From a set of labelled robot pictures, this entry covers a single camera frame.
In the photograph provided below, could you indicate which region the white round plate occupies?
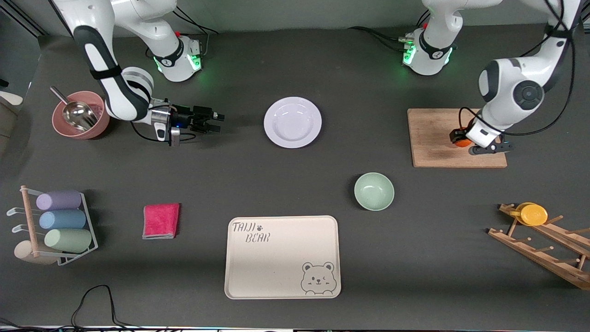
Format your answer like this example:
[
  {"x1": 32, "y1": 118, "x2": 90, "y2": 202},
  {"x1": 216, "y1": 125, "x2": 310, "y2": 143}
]
[{"x1": 264, "y1": 96, "x2": 322, "y2": 149}]

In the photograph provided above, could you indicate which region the wooden cutting board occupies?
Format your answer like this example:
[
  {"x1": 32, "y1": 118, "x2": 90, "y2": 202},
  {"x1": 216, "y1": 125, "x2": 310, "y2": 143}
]
[{"x1": 407, "y1": 108, "x2": 508, "y2": 168}]

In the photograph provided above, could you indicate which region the yellow mug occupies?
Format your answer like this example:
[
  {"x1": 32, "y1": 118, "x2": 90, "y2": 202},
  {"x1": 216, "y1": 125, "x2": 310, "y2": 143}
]
[{"x1": 509, "y1": 202, "x2": 549, "y2": 226}]

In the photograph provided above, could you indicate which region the pink bowl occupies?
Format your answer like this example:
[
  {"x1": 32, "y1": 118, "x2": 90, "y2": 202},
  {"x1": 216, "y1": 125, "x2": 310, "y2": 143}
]
[{"x1": 52, "y1": 90, "x2": 111, "y2": 140}]

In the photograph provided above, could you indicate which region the light green bowl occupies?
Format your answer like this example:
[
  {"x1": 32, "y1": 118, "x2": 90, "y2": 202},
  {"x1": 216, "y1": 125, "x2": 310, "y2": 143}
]
[{"x1": 354, "y1": 172, "x2": 395, "y2": 212}]

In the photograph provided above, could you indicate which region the pink folded cloth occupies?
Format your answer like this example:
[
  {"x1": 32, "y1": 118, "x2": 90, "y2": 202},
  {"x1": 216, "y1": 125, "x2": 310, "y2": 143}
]
[{"x1": 142, "y1": 203, "x2": 181, "y2": 240}]

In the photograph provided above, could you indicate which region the metal scoop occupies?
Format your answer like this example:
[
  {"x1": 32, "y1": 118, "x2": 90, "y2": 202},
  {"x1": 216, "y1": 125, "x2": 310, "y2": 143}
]
[{"x1": 50, "y1": 86, "x2": 99, "y2": 133}]

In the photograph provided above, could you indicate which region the wooden mug rack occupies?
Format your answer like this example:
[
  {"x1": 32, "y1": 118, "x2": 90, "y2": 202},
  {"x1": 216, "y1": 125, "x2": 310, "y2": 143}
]
[{"x1": 488, "y1": 203, "x2": 590, "y2": 291}]

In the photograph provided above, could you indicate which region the purple cup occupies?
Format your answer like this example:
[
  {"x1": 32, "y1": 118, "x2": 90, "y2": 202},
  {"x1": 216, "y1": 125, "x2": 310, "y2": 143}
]
[{"x1": 36, "y1": 190, "x2": 83, "y2": 211}]

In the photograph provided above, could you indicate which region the beige bear print tray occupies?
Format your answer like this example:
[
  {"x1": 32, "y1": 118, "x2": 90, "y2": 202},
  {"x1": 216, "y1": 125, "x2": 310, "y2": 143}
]
[{"x1": 224, "y1": 215, "x2": 342, "y2": 300}]

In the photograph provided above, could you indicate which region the blue cup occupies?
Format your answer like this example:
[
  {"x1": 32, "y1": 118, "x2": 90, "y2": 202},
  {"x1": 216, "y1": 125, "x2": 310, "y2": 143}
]
[{"x1": 39, "y1": 209, "x2": 87, "y2": 230}]

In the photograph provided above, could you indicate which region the green cup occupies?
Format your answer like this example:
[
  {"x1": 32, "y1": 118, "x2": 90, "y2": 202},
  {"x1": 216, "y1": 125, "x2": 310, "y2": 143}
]
[{"x1": 44, "y1": 228, "x2": 93, "y2": 254}]

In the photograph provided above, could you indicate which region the beige cup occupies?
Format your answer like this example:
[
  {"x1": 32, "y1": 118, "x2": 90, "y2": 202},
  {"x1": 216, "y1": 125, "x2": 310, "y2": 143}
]
[{"x1": 14, "y1": 240, "x2": 60, "y2": 266}]

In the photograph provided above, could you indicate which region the black right arm base cable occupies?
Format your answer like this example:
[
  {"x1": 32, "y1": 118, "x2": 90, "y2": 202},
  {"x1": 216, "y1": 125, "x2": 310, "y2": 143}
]
[{"x1": 173, "y1": 7, "x2": 218, "y2": 58}]

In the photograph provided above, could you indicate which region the black arm base cable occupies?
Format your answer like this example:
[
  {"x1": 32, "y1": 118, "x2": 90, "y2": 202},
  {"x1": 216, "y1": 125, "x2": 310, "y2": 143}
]
[
  {"x1": 348, "y1": 12, "x2": 431, "y2": 51},
  {"x1": 173, "y1": 7, "x2": 218, "y2": 58}
]

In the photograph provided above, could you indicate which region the black left arm base cable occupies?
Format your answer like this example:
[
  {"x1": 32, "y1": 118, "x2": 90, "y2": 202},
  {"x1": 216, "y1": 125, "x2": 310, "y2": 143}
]
[{"x1": 348, "y1": 12, "x2": 431, "y2": 51}]

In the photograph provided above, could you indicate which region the white wire cup rack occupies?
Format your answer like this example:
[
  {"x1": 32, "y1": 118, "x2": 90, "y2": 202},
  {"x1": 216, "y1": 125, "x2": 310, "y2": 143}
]
[{"x1": 6, "y1": 185, "x2": 99, "y2": 267}]

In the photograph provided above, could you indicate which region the black metal rail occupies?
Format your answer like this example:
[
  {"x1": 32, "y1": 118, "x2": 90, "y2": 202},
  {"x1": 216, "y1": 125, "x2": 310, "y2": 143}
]
[{"x1": 5, "y1": 0, "x2": 49, "y2": 37}]

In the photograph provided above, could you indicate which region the black floor cable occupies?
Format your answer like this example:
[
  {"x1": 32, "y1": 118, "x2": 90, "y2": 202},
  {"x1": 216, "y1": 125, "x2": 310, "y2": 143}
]
[{"x1": 0, "y1": 285, "x2": 153, "y2": 332}]

